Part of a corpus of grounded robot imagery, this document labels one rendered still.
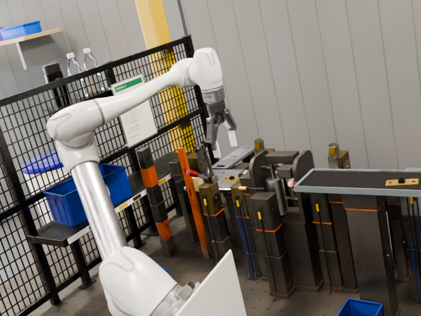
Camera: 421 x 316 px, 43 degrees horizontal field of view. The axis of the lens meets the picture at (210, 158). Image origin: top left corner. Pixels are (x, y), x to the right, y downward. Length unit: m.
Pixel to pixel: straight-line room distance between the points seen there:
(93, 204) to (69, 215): 0.21
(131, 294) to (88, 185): 0.50
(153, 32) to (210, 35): 1.34
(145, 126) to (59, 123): 0.81
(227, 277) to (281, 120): 2.55
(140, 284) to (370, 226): 0.69
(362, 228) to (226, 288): 0.43
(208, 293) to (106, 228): 0.52
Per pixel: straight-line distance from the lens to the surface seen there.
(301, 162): 1.79
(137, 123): 2.59
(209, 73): 2.09
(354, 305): 1.76
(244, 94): 4.11
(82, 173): 1.98
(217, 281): 1.57
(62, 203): 2.13
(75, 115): 1.90
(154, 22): 2.82
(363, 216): 1.61
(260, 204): 1.80
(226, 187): 2.16
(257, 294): 2.01
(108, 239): 1.89
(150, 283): 1.62
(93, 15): 4.69
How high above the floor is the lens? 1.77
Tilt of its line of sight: 17 degrees down
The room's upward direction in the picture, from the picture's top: 13 degrees counter-clockwise
